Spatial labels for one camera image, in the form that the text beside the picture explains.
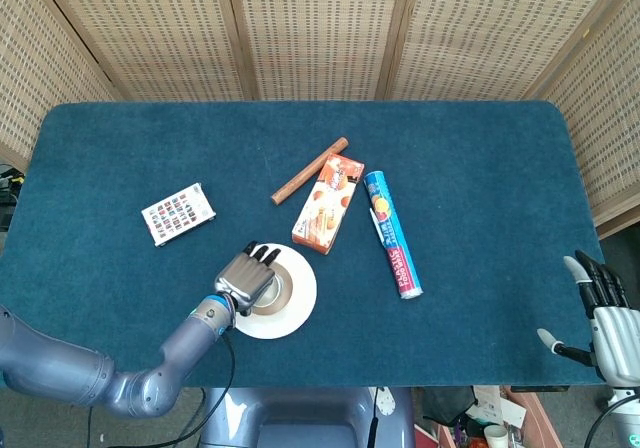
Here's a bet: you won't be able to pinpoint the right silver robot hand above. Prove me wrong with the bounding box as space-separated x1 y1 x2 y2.
537 250 640 388

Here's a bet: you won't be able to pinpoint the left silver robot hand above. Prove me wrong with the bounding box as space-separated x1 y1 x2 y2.
214 240 282 317

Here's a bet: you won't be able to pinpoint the beige bowl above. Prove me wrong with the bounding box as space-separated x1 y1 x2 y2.
249 263 296 318

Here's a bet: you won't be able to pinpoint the white paper plate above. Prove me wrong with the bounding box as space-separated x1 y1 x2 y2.
233 242 318 340

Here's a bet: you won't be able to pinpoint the white box with picture grid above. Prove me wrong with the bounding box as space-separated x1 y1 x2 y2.
141 182 217 248

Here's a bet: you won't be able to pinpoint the pink box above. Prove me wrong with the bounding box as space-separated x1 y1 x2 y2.
504 386 564 448

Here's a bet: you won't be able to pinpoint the orange snack box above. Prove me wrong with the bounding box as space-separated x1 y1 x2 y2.
291 152 365 256

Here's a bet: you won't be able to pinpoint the brown wooden rolling pin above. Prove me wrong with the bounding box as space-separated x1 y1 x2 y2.
271 136 350 206

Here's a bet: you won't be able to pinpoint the white papers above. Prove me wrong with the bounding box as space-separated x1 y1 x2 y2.
467 385 526 429

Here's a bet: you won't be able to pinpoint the blue-grey robot torso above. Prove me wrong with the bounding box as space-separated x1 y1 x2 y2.
199 386 416 448

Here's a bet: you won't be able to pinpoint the blue plastic food wrap roll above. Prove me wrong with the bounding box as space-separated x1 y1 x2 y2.
363 169 424 300

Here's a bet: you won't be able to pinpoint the black bag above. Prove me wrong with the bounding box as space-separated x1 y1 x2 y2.
422 385 479 427

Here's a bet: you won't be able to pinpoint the teal table cloth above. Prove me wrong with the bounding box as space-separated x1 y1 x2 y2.
0 100 609 388

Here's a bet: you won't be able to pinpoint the black equipment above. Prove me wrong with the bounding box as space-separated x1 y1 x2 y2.
0 163 26 232

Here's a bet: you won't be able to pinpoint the woven folding screen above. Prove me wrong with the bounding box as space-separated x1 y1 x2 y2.
0 0 640 239

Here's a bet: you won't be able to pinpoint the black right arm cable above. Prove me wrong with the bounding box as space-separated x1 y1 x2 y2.
584 392 640 448

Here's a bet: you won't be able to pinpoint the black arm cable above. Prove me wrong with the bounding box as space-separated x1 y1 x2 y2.
107 332 237 448
584 392 640 448

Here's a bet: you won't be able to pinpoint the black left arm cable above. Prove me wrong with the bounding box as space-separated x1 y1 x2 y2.
107 332 237 448

